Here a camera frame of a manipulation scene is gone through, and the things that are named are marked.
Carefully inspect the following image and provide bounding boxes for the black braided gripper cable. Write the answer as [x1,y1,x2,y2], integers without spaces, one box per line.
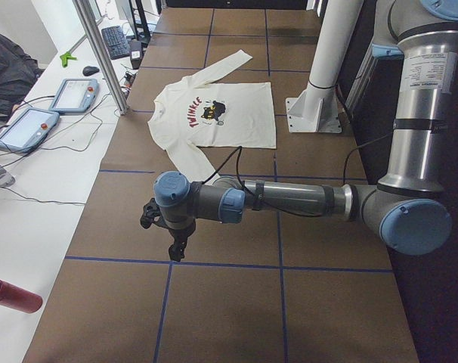
[200,146,275,213]

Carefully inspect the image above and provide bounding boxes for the black keyboard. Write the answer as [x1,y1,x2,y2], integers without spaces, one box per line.
[101,26,130,60]

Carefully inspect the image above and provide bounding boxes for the black box white label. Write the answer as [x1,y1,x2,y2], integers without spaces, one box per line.
[129,39,144,70]

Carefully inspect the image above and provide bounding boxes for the person in black jacket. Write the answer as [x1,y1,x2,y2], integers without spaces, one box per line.
[0,33,43,116]

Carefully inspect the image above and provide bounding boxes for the black computer mouse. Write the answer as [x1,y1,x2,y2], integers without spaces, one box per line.
[82,66,100,76]

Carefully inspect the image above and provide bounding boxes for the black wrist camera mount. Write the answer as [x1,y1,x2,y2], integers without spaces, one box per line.
[140,197,166,229]

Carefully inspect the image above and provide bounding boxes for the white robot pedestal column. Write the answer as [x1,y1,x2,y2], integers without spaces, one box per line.
[286,0,364,133]

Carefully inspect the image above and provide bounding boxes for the green plastic clamp tool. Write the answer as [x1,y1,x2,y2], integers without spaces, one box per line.
[60,51,78,68]

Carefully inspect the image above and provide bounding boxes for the aluminium frame post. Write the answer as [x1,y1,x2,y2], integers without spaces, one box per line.
[73,0,128,115]

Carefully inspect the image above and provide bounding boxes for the near blue teach pendant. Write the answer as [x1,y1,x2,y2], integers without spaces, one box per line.
[0,107,60,154]

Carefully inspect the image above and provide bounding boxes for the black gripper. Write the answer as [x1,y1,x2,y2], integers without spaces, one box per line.
[166,220,196,262]

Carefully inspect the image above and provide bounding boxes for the brown paper table cover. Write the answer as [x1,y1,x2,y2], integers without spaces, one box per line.
[24,8,418,362]

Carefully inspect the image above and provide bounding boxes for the red cylinder bottle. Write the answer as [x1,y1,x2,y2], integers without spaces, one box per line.
[0,280,43,314]

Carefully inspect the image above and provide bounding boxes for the black cable on desk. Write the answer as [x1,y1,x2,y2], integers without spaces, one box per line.
[0,94,113,207]

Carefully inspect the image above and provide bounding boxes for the far blue teach pendant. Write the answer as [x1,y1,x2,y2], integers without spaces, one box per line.
[48,78,99,114]

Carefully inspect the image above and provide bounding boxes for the cream long-sleeve cat shirt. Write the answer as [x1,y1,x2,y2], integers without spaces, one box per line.
[148,50,276,184]

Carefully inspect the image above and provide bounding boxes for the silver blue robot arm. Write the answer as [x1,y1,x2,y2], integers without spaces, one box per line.
[141,1,458,261]

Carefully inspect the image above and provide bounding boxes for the blue teach pendant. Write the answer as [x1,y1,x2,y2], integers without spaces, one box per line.
[48,78,99,114]
[0,107,60,154]

